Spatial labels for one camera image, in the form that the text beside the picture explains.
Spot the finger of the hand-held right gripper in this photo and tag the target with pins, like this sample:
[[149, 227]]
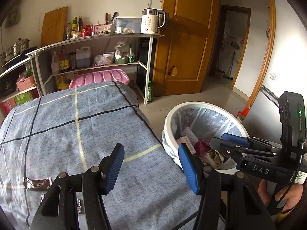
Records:
[[223, 146], [235, 137]]

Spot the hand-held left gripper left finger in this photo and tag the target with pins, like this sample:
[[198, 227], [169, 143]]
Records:
[[115, 167]]

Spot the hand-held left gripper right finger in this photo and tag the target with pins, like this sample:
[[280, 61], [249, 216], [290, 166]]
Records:
[[189, 170]]

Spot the green foil wrapper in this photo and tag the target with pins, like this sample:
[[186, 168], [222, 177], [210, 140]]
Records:
[[212, 152]]

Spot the beige wrapper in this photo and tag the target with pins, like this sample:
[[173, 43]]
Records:
[[215, 160]]

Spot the magenta foil wrapper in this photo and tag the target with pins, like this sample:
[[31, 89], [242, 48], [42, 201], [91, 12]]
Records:
[[201, 146]]

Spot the translucent white bin liner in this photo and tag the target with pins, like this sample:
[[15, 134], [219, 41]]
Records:
[[211, 122]]

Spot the white and pink carton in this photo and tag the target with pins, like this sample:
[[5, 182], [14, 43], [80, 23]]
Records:
[[188, 143]]

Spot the white round trash bin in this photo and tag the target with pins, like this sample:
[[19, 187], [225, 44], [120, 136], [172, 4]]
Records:
[[199, 105]]

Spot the person's right hand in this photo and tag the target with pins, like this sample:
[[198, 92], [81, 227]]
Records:
[[291, 194]]

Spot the red plastic object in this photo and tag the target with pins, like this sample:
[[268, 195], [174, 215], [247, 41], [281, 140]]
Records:
[[245, 112]]

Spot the grey refrigerator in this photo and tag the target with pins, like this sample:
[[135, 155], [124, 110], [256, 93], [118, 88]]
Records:
[[263, 119]]

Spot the white foam fruit net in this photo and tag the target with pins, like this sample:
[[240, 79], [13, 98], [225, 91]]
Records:
[[187, 133]]

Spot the blue checked blanket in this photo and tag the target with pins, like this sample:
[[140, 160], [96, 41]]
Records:
[[96, 124]]

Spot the broom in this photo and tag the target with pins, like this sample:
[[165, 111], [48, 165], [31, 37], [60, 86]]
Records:
[[230, 67]]

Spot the brown snack wrapper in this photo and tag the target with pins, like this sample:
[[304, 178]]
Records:
[[38, 183]]

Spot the pink plastic basket lid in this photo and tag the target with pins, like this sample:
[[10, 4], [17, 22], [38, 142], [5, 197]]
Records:
[[100, 77]]

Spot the white shelf rack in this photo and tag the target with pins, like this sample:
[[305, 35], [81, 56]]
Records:
[[147, 76]]

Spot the yellow cooking oil bottle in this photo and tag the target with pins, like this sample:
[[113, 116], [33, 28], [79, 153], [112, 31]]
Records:
[[62, 81]]

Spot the green bowl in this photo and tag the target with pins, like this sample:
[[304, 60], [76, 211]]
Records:
[[121, 60]]

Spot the wooden door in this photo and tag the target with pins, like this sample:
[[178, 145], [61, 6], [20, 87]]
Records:
[[187, 40]]

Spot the crumpled foil bag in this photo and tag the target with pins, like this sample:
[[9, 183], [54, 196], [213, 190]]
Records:
[[100, 60]]

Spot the white plastic tub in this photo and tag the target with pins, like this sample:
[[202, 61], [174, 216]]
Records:
[[108, 57]]

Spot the green snack packet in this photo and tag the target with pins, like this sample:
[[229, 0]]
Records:
[[131, 54]]

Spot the dark liquid plastic jug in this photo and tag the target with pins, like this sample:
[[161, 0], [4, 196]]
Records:
[[83, 57]]

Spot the dark glass jar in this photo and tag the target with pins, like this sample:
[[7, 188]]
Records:
[[72, 60]]

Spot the white plastic bag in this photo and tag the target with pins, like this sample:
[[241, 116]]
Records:
[[122, 49]]

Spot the yellow label sauce bottle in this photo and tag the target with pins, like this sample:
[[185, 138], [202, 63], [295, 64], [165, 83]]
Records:
[[64, 60]]

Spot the printed cardboard box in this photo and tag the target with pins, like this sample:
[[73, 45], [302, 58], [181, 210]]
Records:
[[16, 99]]

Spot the clear plastic bottle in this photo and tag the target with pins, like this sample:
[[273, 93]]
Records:
[[54, 63]]

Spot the pink woven basket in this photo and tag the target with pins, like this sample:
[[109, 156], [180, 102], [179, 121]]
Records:
[[25, 82]]

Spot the pink rectangular box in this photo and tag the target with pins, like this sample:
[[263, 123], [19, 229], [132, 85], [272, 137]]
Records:
[[104, 28]]

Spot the drinking glasses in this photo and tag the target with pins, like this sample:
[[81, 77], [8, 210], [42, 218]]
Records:
[[94, 29]]

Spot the red lidded jar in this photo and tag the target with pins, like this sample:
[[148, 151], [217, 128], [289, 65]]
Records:
[[86, 29]]

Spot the grey kitchen shelf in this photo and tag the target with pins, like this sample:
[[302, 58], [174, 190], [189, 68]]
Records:
[[16, 66]]

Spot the white electric kettle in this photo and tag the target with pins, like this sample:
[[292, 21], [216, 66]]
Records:
[[150, 21]]

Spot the clear plastic storage box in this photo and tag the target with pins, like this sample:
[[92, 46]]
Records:
[[127, 24]]

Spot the pale oil bottle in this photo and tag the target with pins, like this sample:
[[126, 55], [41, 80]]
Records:
[[69, 30]]

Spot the black induction cooker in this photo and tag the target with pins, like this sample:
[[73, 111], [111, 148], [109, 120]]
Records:
[[18, 58]]

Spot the dark sauce bottle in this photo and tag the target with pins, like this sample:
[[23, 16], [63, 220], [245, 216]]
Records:
[[80, 24]]

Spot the green glass bottle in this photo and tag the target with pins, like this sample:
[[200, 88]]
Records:
[[74, 25]]

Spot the kitchen knives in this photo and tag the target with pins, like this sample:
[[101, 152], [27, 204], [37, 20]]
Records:
[[110, 18]]

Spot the wooden cutting board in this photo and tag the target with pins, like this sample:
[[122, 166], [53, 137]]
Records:
[[54, 26]]

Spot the steel steamer pot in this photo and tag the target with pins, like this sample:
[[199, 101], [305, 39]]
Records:
[[15, 49]]

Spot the hanging green cloth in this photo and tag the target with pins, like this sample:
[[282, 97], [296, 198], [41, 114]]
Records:
[[12, 16]]

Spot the wooden door frame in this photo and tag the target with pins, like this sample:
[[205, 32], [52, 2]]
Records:
[[269, 43]]

